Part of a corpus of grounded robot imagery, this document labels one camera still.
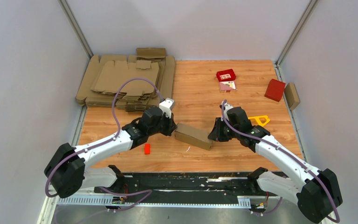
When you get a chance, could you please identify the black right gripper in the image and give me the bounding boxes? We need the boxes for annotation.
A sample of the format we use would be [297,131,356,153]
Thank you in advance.
[208,118,239,142]

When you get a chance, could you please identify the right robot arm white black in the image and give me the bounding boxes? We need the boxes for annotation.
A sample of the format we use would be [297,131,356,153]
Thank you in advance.
[208,101,343,224]

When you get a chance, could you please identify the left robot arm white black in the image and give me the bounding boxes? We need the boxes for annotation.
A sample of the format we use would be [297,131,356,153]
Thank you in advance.
[44,107,177,198]

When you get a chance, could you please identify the red box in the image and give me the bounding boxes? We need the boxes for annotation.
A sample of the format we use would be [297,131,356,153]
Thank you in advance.
[264,79,286,102]

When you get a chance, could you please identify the small brown cardboard box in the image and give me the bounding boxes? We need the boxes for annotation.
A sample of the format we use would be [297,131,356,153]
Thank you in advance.
[284,83,300,110]

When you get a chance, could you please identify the small red block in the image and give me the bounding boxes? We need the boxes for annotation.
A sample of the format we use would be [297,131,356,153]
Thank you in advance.
[144,143,151,155]

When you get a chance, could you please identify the clear case with shapes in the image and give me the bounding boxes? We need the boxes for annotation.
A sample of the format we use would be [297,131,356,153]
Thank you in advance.
[219,81,237,93]

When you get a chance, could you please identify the red plastic basket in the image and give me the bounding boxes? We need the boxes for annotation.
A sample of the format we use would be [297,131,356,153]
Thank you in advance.
[216,69,236,82]

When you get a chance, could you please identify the stack of flat cardboard blanks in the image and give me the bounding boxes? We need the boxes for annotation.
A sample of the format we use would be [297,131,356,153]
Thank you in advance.
[76,48,176,112]

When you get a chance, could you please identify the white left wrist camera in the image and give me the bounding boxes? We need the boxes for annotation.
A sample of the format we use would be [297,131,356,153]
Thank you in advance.
[158,98,175,118]

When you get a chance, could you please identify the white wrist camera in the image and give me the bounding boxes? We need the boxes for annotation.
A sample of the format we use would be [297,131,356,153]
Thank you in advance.
[220,103,233,121]
[158,98,175,118]

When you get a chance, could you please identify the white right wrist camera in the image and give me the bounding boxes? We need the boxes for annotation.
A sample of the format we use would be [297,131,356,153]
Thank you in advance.
[220,103,233,121]

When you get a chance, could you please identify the yellow triangular plastic frame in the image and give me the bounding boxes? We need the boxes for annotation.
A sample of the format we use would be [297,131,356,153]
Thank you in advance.
[248,115,270,127]

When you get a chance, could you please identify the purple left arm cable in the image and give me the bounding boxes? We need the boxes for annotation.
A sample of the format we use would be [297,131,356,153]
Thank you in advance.
[44,77,164,212]

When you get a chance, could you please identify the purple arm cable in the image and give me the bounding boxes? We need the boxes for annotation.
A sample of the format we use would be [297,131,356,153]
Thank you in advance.
[44,77,164,212]
[220,99,341,224]

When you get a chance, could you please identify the aluminium frame rail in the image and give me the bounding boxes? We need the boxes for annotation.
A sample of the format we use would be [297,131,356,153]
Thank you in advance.
[37,174,330,224]

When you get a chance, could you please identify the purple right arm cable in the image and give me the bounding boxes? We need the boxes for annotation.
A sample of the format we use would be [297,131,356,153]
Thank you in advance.
[220,99,341,224]

